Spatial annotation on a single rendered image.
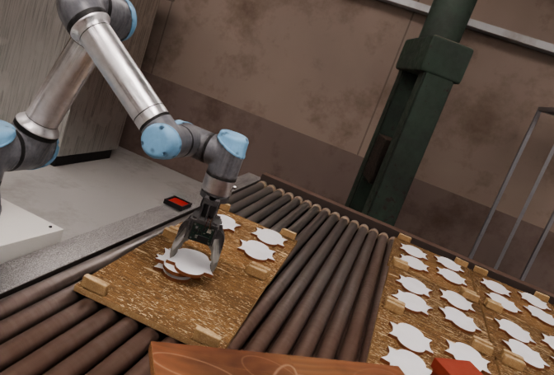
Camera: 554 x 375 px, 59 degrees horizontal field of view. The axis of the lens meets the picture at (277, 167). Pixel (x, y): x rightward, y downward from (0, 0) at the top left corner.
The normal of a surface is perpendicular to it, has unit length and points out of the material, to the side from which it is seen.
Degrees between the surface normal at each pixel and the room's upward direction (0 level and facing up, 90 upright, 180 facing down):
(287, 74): 90
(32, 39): 90
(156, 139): 87
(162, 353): 0
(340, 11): 90
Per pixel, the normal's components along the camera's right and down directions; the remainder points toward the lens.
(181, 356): 0.33, -0.92
